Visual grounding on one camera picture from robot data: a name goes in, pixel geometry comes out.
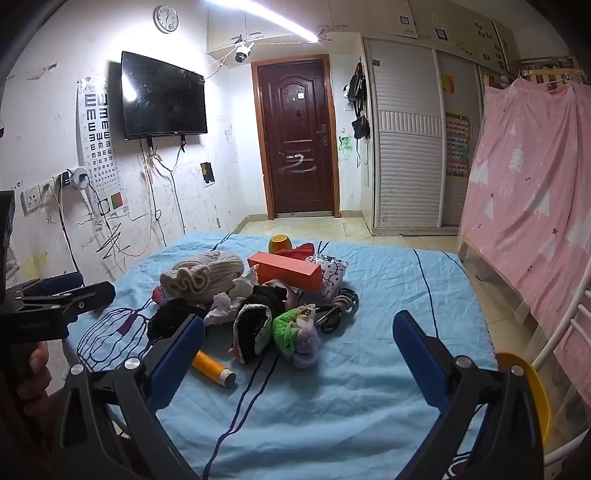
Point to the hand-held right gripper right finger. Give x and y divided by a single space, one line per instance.
418 355

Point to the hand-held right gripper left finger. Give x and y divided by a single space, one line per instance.
178 364

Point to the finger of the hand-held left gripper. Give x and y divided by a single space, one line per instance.
64 279
92 293

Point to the white cloth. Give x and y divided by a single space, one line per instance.
221 309

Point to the person's left hand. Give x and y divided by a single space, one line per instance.
34 374

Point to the black lace cloth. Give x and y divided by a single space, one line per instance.
173 318

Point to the light blue bed sheet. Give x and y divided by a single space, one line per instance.
369 392

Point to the black and white sock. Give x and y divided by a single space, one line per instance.
251 330

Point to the beige knit hat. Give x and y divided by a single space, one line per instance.
203 274

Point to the white power adapter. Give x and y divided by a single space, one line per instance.
76 177

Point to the green and purple plush toy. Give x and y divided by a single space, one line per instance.
291 332

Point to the yellow plastic basin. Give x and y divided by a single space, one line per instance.
531 392

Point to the white patterned pouch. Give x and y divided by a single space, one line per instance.
332 272

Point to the plain orange long box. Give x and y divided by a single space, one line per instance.
286 272

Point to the eye chart poster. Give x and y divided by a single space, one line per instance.
99 138

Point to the red cloth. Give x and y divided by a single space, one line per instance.
300 251

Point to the yellow plastic cup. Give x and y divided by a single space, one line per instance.
281 242

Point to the pink tree print curtain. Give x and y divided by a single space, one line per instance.
531 184

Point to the colourful grid poster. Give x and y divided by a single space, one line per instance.
457 143

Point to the white louvred wardrobe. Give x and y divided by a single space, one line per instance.
406 138

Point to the small black hanging bag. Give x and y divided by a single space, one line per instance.
361 127

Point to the dark red door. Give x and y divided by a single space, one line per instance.
298 134

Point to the yellow paper sticker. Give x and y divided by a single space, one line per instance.
448 83

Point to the large black hanging bag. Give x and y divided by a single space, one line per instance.
358 83

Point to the ceiling light tube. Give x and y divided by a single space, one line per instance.
272 14

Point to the white wall socket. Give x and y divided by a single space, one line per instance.
32 199

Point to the white metal rail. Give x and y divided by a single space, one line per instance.
568 332

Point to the open wall junction box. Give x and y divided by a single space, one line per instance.
207 171

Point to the black wall television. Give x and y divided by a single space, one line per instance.
161 99

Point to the round wall clock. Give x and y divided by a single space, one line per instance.
166 19

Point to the white security camera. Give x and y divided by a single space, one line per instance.
242 50

